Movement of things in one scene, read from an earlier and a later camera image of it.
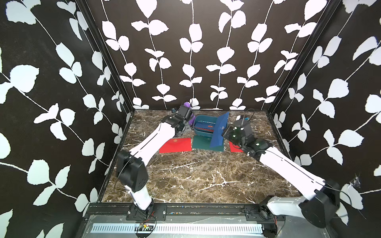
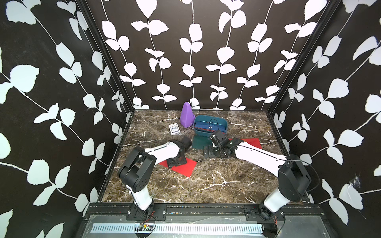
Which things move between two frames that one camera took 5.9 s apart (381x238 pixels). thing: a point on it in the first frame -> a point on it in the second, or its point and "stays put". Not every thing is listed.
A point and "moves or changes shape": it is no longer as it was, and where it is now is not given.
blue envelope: x=217 y=139 moves or changes shape
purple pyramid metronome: x=192 y=118 stays put
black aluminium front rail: x=184 y=213 stays put
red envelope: x=177 y=145 moves or changes shape
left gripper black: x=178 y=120 -> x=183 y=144
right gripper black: x=229 y=129 -> x=210 y=154
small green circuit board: x=144 y=227 stays put
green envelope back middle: x=203 y=143 stays put
